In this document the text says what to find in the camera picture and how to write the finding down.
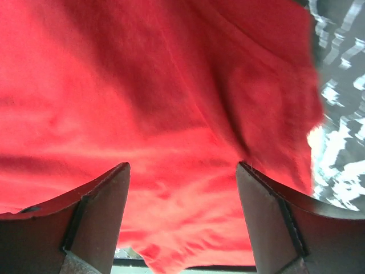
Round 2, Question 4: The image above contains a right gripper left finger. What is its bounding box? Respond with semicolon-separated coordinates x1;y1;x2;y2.
1;163;131;273

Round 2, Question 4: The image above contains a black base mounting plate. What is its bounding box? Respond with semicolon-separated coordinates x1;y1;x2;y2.
111;247;257;273

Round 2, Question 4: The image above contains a red t-shirt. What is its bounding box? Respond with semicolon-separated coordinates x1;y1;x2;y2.
1;1;323;273

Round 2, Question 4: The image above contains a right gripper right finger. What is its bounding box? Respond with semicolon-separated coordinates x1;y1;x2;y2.
236;163;364;273

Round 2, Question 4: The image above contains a black marble pattern mat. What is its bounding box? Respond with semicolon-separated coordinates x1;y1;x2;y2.
303;1;364;212

